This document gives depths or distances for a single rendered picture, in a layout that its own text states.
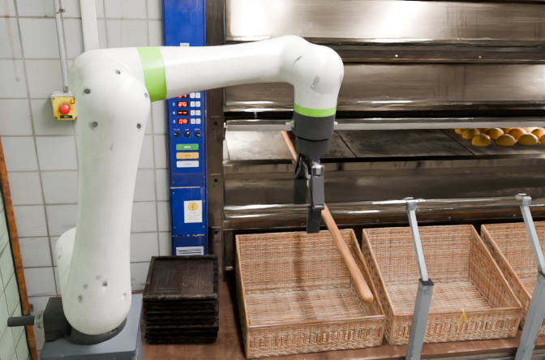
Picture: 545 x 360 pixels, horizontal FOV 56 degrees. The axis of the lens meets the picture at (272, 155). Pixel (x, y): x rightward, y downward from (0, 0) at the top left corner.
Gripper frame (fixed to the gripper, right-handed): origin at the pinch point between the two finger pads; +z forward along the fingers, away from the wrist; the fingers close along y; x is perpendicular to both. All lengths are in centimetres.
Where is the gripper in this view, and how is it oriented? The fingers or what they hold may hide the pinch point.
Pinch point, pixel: (306, 213)
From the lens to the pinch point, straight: 124.4
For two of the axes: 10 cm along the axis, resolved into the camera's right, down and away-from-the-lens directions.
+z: -0.5, 9.2, 3.9
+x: 9.8, -0.3, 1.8
